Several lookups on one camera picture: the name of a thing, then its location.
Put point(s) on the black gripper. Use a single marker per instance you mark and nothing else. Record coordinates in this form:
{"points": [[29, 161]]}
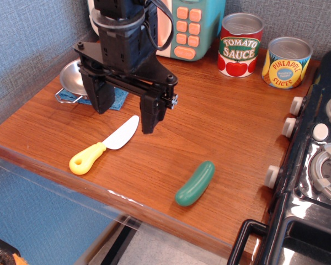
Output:
{"points": [[125, 57]]}

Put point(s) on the yellow handled toy knife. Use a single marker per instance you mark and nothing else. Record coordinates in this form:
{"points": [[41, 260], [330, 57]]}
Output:
{"points": [[83, 161]]}

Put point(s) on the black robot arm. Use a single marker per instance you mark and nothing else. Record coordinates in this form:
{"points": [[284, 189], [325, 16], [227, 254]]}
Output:
{"points": [[125, 58]]}

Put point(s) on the tomato sauce can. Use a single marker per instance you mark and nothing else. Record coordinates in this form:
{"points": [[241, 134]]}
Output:
{"points": [[240, 39]]}

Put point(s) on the blue folded cloth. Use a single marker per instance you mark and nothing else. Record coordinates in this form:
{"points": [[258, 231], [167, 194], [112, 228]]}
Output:
{"points": [[116, 99]]}

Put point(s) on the small steel pan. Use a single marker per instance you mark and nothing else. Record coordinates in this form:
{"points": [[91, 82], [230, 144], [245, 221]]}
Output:
{"points": [[72, 90]]}

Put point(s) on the teal toy microwave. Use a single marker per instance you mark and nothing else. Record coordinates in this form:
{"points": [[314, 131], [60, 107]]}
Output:
{"points": [[186, 29]]}

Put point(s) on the green toy cucumber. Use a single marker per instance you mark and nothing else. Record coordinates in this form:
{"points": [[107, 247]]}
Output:
{"points": [[196, 185]]}

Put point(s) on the pineapple slices can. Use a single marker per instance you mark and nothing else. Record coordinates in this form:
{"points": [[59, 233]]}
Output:
{"points": [[286, 62]]}

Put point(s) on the black toy stove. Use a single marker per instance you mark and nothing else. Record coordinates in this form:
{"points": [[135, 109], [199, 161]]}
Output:
{"points": [[299, 226]]}

